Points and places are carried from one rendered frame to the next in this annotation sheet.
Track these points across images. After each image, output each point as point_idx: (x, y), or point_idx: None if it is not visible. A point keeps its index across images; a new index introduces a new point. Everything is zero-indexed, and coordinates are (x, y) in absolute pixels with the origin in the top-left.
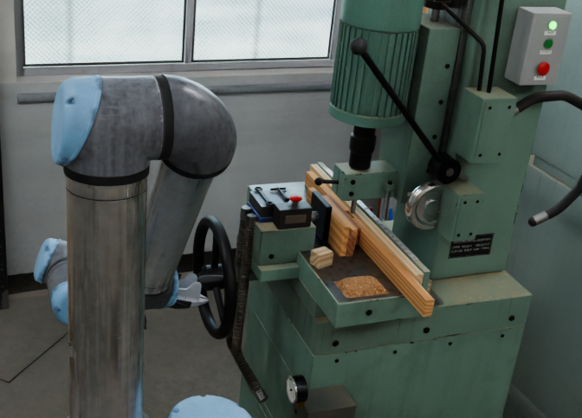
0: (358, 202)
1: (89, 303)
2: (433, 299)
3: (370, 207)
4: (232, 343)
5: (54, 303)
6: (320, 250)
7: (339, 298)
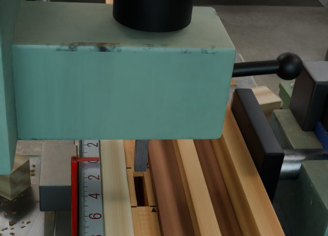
0: (100, 195)
1: None
2: None
3: (76, 161)
4: None
5: None
6: (260, 96)
7: (235, 59)
